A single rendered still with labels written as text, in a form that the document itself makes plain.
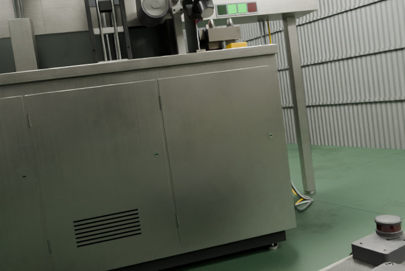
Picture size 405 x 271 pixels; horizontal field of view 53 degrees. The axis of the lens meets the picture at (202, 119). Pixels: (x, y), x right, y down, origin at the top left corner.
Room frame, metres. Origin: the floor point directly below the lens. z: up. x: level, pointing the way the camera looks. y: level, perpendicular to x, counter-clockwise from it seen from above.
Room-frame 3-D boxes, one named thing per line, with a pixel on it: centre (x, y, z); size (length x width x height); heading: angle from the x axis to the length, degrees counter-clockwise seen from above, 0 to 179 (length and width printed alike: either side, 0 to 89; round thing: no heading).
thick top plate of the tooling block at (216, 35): (2.10, -0.11, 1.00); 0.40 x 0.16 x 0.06; 13
